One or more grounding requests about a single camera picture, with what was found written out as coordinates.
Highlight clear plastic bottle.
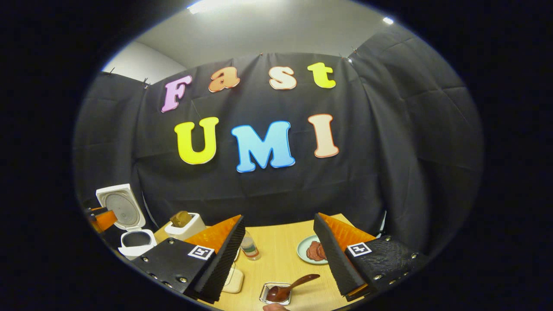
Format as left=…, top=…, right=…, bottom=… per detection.
left=240, top=231, right=261, bottom=261

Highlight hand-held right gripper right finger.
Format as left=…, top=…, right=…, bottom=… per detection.
left=313, top=212, right=429, bottom=302

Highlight white toaster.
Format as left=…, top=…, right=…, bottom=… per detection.
left=164, top=212, right=207, bottom=241

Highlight brown wooden spoon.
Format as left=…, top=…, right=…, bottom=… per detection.
left=266, top=273, right=321, bottom=303

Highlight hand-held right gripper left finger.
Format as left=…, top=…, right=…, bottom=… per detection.
left=132, top=214, right=246, bottom=304

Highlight white rice cooker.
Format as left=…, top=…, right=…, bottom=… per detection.
left=95, top=184, right=158, bottom=261

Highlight green plate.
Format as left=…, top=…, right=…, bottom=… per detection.
left=296, top=235, right=329, bottom=265

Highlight clear square chopstick holder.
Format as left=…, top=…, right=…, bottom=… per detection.
left=259, top=282, right=293, bottom=306

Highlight clear plastic rice container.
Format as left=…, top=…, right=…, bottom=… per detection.
left=222, top=267, right=245, bottom=295

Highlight toasted bread slice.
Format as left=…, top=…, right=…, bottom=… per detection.
left=169, top=210, right=194, bottom=228

